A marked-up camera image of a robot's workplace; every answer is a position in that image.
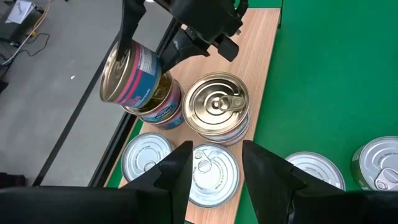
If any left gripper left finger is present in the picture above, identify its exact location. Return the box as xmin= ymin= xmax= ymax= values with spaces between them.
xmin=121 ymin=140 xmax=194 ymax=224

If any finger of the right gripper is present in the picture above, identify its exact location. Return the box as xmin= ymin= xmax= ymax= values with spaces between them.
xmin=160 ymin=29 xmax=211 ymax=74
xmin=116 ymin=0 xmax=146 ymax=62

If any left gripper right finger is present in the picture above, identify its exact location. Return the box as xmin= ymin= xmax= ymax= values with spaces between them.
xmin=241 ymin=139 xmax=307 ymax=224

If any red albacore tuna can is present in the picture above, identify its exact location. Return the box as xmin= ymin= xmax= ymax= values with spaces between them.
xmin=186 ymin=142 xmax=241 ymax=208

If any teal yellowfin tuna can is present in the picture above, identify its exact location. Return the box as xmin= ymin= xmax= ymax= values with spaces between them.
xmin=120 ymin=132 xmax=175 ymax=184
xmin=284 ymin=151 xmax=346 ymax=191

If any green label tuna can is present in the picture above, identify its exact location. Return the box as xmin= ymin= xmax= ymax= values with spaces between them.
xmin=351 ymin=136 xmax=398 ymax=192

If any wooden shelf board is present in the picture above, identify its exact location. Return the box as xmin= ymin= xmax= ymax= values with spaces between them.
xmin=104 ymin=7 xmax=282 ymax=224

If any white printed paper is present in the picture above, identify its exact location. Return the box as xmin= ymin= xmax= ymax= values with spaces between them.
xmin=5 ymin=0 xmax=35 ymax=25

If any black metal table frame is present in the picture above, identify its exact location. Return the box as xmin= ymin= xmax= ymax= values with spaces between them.
xmin=88 ymin=18 xmax=184 ymax=188

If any yellow floor cable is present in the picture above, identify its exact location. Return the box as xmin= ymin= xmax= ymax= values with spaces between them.
xmin=23 ymin=0 xmax=52 ymax=37

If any black looped floor cable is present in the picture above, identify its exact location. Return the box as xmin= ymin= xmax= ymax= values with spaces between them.
xmin=18 ymin=32 xmax=50 ymax=58

